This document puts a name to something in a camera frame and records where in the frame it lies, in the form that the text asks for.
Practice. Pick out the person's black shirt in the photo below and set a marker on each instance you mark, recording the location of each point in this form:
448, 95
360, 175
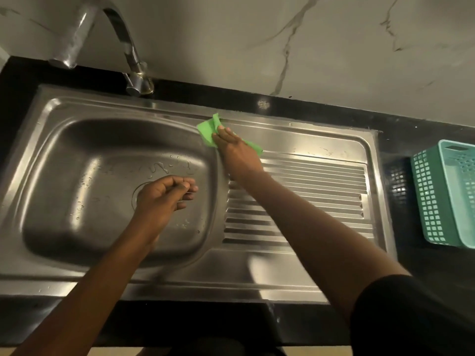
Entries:
408, 318

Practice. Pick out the person's left forearm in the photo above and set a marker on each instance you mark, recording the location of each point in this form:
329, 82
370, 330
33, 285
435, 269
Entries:
81, 292

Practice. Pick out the green cleaning cloth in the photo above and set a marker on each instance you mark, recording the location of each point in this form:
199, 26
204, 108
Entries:
208, 131

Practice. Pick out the person's right hand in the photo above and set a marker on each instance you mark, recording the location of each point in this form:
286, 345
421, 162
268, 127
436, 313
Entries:
237, 155

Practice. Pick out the teal plastic basket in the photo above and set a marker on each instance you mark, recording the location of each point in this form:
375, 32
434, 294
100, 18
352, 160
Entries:
445, 192

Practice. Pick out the stainless steel sink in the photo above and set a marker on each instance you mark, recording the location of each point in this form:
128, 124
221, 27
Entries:
297, 263

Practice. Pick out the chrome faucet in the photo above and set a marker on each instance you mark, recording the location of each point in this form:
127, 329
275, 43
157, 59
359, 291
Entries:
111, 37

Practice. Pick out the person's right forearm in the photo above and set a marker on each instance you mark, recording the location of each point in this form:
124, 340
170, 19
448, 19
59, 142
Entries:
315, 237

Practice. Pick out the person's left hand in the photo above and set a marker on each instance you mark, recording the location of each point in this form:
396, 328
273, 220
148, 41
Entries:
159, 207

